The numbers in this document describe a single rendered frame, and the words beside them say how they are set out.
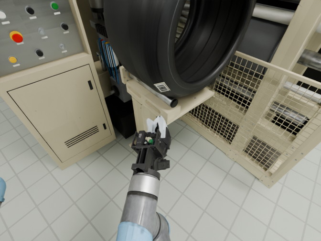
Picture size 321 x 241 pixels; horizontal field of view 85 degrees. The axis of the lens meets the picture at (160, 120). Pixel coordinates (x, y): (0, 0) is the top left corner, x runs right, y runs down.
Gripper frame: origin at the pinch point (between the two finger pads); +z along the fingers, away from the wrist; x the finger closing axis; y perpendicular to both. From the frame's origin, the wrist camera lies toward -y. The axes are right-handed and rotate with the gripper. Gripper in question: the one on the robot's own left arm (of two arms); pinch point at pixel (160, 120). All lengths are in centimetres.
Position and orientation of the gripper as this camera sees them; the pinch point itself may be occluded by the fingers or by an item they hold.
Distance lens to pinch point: 57.8
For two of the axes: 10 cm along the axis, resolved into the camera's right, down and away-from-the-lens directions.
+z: 1.5, -8.0, 5.9
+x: -9.2, 1.0, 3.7
